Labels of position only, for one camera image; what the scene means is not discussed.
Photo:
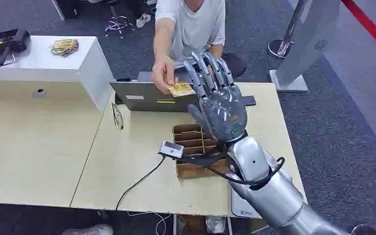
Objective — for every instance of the person's right hand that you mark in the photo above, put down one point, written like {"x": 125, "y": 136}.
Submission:
{"x": 162, "y": 73}

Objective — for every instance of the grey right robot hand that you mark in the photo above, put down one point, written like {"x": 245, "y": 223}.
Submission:
{"x": 223, "y": 112}

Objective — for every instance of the yellow printed card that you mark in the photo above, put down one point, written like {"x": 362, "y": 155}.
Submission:
{"x": 181, "y": 89}

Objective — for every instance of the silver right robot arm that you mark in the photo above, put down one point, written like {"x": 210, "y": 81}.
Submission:
{"x": 272, "y": 194}

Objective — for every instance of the grey laptop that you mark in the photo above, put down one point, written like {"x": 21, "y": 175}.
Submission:
{"x": 149, "y": 95}

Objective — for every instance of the brown divided card box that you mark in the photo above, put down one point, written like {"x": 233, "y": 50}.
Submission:
{"x": 188, "y": 136}

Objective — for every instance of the person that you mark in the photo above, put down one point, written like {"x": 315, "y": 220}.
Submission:
{"x": 194, "y": 29}

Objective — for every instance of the white shoe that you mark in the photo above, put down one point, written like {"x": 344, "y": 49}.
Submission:
{"x": 143, "y": 20}
{"x": 90, "y": 231}

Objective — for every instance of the eyeglasses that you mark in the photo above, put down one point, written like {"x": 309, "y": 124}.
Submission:
{"x": 118, "y": 117}

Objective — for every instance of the chrome chair base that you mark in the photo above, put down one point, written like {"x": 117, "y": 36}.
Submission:
{"x": 118, "y": 24}

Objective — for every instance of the white pad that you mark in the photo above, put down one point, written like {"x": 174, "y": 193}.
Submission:
{"x": 241, "y": 207}

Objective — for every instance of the white cabinet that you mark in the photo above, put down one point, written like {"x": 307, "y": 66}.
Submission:
{"x": 61, "y": 69}

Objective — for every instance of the stack of yellow cards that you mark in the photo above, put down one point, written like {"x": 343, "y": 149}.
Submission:
{"x": 64, "y": 47}

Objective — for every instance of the pale desk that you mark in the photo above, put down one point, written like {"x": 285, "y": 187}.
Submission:
{"x": 142, "y": 181}
{"x": 35, "y": 146}

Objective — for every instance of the grey kiosk stand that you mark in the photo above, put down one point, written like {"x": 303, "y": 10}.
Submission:
{"x": 308, "y": 45}

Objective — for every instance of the black device with yellow stripe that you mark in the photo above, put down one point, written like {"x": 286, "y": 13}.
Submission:
{"x": 0, "y": 42}

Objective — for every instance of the red barrier belt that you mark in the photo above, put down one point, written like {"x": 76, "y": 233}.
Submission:
{"x": 369, "y": 26}

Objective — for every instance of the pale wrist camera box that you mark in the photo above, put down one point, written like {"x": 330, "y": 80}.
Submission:
{"x": 171, "y": 149}

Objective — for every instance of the chrome stanchion post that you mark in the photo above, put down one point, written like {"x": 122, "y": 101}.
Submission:
{"x": 283, "y": 47}

